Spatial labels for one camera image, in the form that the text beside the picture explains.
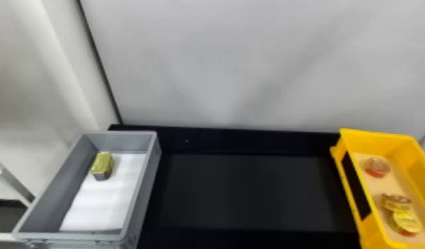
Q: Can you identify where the grey crate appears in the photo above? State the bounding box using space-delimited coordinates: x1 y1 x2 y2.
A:
12 130 162 249

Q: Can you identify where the red can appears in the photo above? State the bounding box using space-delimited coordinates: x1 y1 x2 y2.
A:
364 156 391 179

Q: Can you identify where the yellow box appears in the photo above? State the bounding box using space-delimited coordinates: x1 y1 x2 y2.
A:
329 128 425 249

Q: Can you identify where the white foam sheet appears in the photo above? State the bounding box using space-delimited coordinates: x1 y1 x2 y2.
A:
58 152 149 232

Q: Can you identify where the gold can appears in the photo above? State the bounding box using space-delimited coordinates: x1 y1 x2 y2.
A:
381 193 413 213

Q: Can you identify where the yellow can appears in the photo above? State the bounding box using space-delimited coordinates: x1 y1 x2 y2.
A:
392 210 423 236

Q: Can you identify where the yellow rectangular tin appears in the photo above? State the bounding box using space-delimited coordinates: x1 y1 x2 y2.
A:
90 151 116 181

